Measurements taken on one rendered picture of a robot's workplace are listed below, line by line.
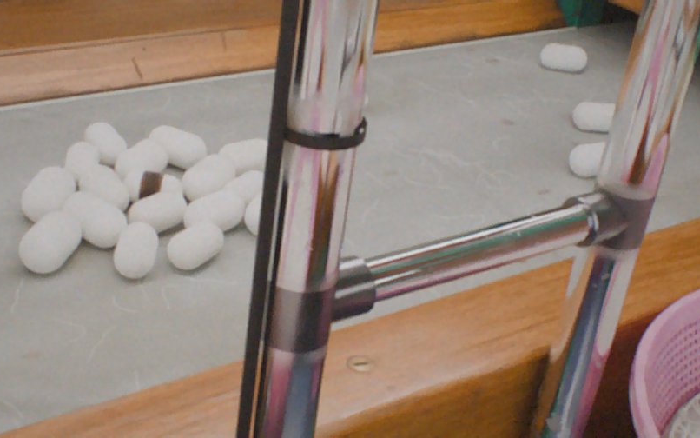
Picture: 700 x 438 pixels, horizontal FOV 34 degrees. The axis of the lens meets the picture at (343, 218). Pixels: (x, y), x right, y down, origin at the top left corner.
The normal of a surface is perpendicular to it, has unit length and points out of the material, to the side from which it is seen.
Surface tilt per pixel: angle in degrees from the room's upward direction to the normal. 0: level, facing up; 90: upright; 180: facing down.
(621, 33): 0
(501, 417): 90
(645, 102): 90
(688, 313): 75
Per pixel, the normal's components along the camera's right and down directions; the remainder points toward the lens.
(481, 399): 0.59, 0.45
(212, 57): 0.51, -0.29
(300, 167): -0.44, 0.38
